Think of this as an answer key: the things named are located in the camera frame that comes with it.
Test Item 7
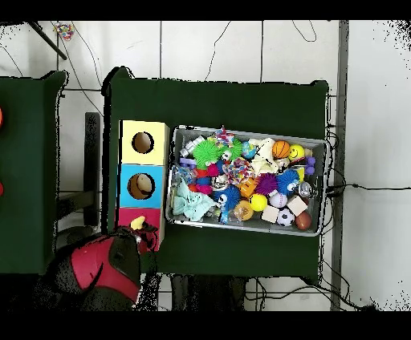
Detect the yellow duck plush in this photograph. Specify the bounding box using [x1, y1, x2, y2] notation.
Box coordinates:
[129, 215, 147, 231]

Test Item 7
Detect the wooden box with three holes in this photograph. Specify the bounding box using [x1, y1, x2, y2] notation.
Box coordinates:
[115, 119, 170, 252]

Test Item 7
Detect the black upright panel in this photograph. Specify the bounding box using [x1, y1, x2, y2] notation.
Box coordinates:
[83, 111, 101, 227]

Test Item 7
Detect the large green spiky ball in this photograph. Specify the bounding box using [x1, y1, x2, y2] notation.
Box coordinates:
[193, 139, 225, 170]

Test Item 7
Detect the plain yellow ball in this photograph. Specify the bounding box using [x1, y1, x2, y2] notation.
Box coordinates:
[248, 193, 269, 213]

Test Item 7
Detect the purple spiky ball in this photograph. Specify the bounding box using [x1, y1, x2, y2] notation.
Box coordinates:
[254, 172, 279, 196]

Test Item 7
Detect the black and white soccer ball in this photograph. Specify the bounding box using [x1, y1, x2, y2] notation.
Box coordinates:
[276, 208, 296, 228]

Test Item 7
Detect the dark green side table cloth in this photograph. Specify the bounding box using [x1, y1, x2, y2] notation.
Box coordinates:
[0, 70, 72, 277]

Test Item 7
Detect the brown football toy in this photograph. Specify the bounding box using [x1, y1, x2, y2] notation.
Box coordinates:
[295, 211, 313, 231]

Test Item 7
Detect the orange basketball toy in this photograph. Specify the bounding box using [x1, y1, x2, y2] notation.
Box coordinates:
[272, 140, 292, 160]

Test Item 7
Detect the yellow smiley face ball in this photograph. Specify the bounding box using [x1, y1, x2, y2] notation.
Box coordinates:
[288, 144, 306, 162]

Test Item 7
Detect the black rod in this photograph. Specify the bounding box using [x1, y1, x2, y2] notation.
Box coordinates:
[27, 20, 68, 61]

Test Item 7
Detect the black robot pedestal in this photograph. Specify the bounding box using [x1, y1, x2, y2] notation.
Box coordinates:
[169, 273, 248, 312]

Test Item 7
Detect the wire mesh bin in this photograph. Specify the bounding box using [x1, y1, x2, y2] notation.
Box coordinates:
[165, 124, 330, 237]

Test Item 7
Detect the black cable with connector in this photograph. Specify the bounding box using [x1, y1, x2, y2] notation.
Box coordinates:
[324, 183, 411, 197]

